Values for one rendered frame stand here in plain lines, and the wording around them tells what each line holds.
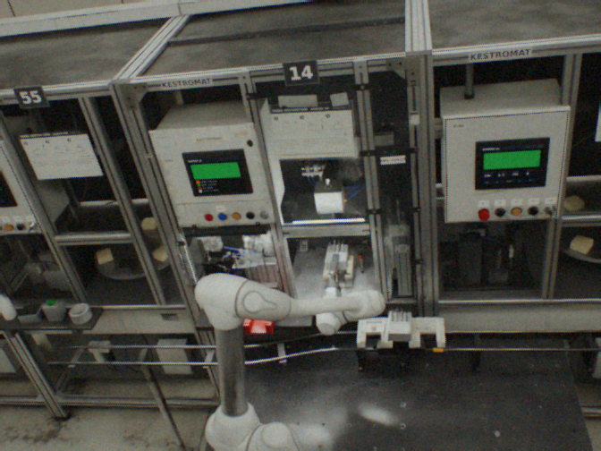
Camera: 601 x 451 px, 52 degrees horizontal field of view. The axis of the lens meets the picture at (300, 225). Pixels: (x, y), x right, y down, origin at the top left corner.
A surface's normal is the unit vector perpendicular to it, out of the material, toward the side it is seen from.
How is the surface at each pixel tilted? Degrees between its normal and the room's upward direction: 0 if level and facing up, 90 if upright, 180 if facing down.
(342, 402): 0
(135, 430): 0
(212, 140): 90
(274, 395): 0
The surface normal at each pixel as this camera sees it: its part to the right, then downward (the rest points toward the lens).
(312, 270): -0.15, -0.81
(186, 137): -0.14, 0.59
